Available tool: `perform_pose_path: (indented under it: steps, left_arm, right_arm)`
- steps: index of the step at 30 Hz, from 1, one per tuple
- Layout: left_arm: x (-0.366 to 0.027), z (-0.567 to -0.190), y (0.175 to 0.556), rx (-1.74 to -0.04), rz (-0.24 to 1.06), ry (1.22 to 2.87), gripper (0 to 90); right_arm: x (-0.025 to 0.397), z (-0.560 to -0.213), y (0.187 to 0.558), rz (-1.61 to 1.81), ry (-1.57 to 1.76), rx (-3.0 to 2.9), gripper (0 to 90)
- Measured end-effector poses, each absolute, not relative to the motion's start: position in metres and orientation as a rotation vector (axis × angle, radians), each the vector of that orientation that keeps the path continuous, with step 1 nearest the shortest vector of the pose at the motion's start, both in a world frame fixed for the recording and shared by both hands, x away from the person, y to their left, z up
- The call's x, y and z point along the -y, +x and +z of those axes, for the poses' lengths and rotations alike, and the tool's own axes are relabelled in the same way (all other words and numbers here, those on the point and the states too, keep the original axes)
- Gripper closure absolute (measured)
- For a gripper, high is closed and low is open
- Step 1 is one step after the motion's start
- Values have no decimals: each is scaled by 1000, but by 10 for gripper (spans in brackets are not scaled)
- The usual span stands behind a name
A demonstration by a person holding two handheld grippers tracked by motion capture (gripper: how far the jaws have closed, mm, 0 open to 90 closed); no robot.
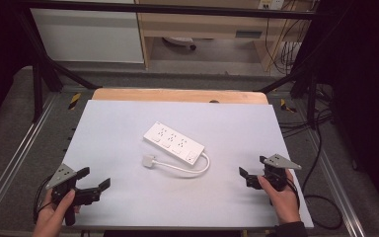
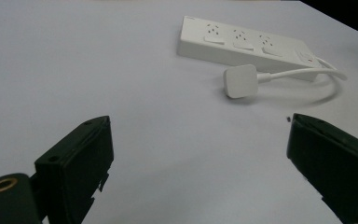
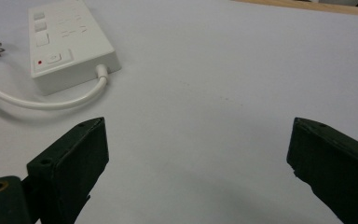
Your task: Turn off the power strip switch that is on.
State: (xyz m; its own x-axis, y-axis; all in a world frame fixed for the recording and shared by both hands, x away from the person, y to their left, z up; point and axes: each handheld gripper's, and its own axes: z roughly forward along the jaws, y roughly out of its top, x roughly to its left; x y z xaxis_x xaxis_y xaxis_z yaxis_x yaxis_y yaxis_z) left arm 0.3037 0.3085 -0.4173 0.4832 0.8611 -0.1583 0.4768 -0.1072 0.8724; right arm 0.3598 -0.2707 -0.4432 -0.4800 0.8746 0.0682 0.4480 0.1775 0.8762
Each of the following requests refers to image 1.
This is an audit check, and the black floor cable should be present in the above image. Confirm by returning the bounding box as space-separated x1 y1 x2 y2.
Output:
277 108 344 231

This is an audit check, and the yellow black tape marker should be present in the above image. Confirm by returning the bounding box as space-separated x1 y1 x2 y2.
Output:
67 92 82 111
279 98 298 114

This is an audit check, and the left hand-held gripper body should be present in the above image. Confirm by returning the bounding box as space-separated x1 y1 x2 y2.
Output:
45 163 102 227

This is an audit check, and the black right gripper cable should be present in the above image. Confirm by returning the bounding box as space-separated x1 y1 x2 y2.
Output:
285 177 301 209

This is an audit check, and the aluminium rail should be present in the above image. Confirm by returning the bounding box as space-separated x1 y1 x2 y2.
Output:
304 129 368 237
0 93 59 228

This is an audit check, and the pale grey table mat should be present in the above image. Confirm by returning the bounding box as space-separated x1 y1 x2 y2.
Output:
59 99 315 229

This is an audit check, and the light wooden desk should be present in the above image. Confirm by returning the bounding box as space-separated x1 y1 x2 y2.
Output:
134 0 312 72

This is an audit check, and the white power strip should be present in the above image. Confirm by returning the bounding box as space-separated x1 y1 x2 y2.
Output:
142 120 206 167

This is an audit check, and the person's left hand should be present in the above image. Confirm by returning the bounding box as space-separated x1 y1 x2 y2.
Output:
32 189 83 237

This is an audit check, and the black metal frame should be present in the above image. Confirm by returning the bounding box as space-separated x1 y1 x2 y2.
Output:
15 0 320 130

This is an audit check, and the white power cable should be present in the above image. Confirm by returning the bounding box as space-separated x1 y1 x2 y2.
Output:
153 152 211 175

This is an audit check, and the office chair base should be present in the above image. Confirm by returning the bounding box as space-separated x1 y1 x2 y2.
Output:
162 36 197 51

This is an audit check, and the wooden table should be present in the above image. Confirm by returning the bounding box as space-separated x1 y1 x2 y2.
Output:
91 87 270 106

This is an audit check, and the white wall socket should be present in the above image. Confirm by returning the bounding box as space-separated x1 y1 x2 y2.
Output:
257 0 286 11

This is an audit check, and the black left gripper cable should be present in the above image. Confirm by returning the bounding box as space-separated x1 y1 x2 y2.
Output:
32 176 55 225

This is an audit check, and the white plug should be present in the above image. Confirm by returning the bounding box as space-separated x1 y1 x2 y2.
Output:
141 154 158 170

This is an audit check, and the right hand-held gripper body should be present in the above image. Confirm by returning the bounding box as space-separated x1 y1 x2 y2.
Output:
246 153 303 193

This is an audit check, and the bundle of hanging cables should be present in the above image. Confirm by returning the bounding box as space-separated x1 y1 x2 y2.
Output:
265 0 314 76

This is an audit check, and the person's right hand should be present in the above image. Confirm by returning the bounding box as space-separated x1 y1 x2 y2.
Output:
257 169 302 226

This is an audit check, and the white cabinet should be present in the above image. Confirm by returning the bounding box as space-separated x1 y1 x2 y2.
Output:
30 7 145 64

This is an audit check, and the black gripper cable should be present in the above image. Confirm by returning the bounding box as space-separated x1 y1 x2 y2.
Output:
285 177 301 209
32 176 55 225

